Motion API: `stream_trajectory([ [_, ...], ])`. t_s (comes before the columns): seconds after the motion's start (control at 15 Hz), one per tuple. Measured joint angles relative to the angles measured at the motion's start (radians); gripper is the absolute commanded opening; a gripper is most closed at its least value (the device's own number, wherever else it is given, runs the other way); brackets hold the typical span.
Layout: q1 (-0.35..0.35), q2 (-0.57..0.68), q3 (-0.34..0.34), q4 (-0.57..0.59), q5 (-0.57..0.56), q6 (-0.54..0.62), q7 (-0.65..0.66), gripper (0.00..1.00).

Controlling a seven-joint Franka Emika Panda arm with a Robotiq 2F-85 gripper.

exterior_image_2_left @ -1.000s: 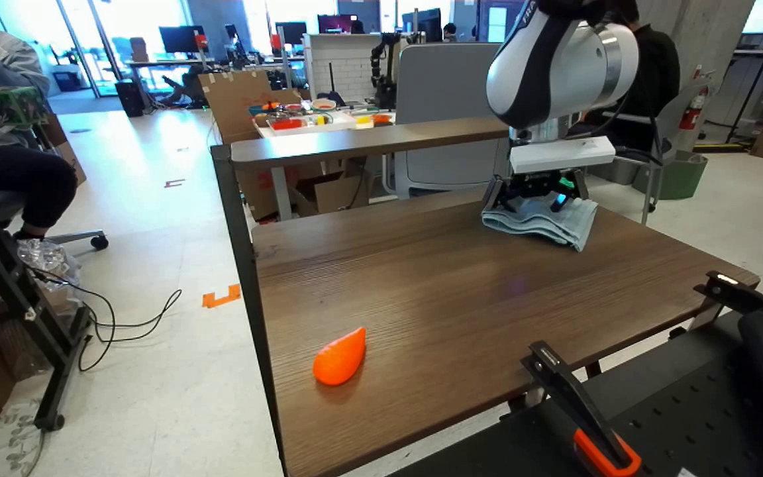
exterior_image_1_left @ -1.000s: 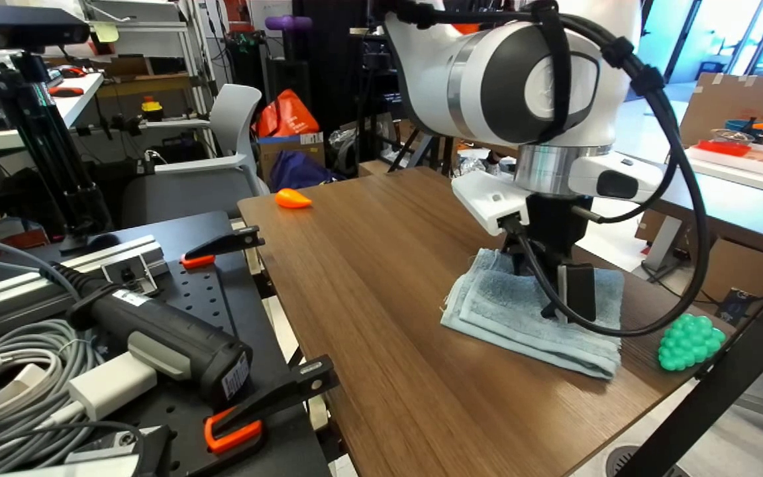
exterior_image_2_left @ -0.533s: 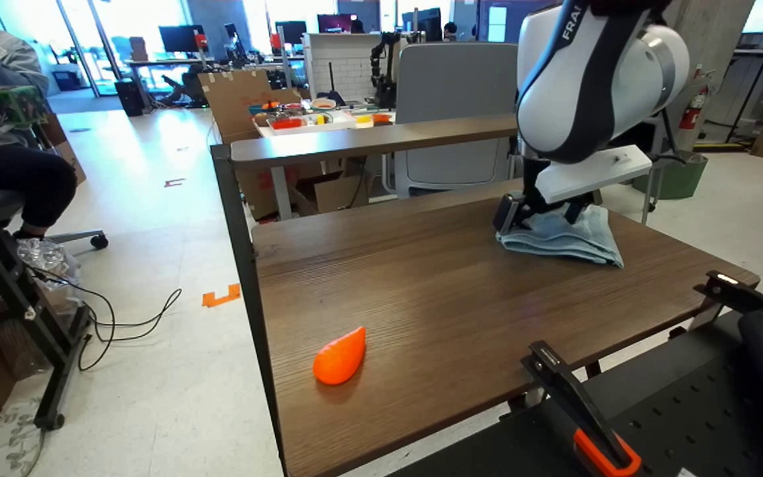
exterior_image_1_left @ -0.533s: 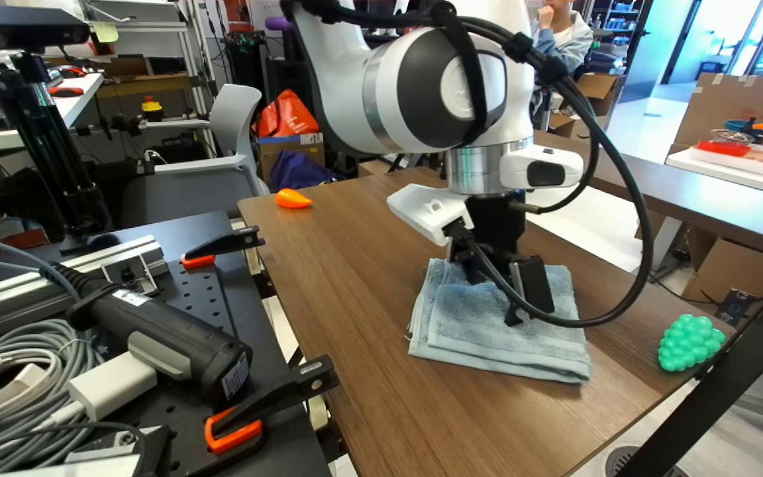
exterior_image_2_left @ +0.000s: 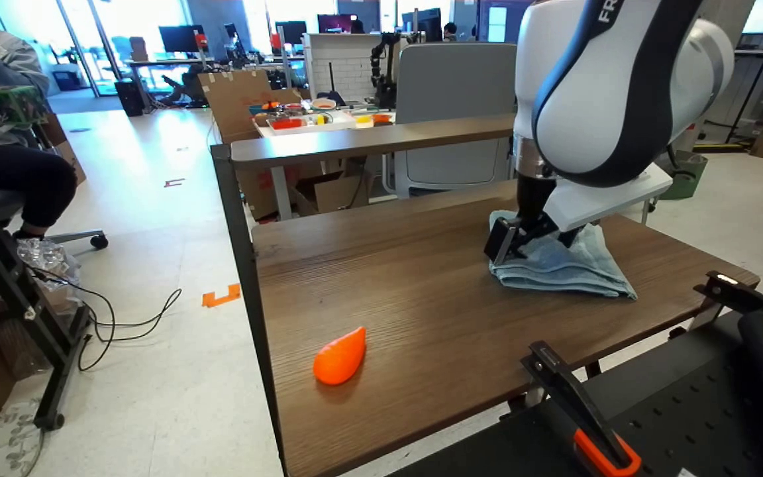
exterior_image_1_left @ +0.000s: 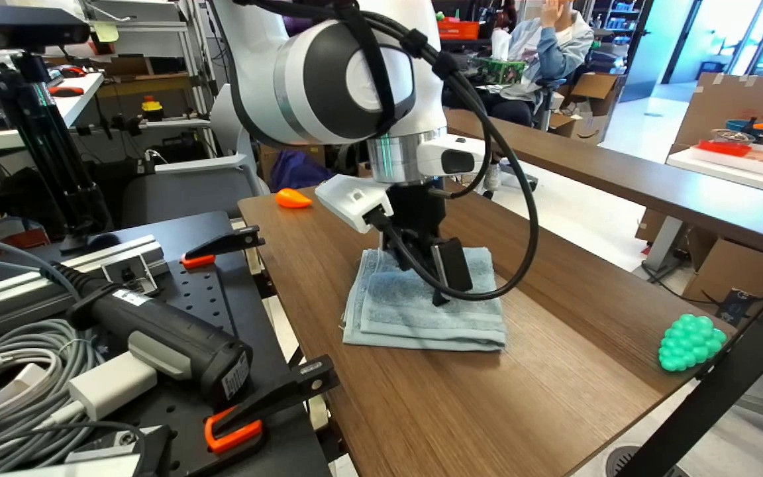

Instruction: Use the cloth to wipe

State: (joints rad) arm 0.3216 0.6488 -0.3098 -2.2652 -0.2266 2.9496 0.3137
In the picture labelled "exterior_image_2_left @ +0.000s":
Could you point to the cardboard box under table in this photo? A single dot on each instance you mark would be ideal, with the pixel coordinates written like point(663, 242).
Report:
point(338, 192)

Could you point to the dark computer monitor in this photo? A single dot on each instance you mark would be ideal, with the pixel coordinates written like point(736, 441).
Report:
point(339, 21)
point(425, 25)
point(290, 31)
point(179, 37)

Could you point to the wooden side table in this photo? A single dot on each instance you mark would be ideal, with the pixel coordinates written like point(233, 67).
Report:
point(371, 139)

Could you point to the black desk device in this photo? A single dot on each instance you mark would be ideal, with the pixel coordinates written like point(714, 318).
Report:
point(384, 69)

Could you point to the green bin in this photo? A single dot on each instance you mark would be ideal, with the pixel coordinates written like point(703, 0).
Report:
point(690, 175)

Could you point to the light blue towel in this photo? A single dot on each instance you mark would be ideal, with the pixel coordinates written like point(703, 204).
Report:
point(576, 267)

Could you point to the seated person in dark trousers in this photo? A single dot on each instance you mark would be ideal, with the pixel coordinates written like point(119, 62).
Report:
point(10, 172)

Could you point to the tray of colourful items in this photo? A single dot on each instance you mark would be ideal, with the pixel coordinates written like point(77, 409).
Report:
point(318, 118)

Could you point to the orange plastic teardrop object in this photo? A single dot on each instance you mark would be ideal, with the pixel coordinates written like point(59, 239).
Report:
point(339, 357)

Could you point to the white shoe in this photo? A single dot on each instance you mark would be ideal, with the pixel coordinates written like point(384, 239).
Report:
point(46, 257)

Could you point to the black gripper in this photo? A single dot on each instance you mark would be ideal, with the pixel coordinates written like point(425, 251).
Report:
point(536, 208)

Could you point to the brown cardboard sheet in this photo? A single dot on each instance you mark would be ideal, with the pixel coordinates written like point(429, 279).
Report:
point(236, 102)

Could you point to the office chair base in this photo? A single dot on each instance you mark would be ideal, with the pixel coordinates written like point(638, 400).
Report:
point(77, 237)

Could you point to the black perforated base board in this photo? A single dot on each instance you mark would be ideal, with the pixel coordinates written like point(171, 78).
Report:
point(699, 414)

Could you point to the white board panel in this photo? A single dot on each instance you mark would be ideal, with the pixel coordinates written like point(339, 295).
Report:
point(343, 62)

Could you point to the black metal stand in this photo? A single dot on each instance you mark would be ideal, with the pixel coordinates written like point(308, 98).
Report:
point(24, 304)

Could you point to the black slanted pole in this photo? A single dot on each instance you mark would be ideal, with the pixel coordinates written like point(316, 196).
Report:
point(761, 69)

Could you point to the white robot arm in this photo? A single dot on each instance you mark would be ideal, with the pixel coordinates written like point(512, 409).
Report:
point(609, 106)

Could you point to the black table clamp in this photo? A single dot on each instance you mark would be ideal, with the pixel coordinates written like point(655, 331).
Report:
point(728, 290)

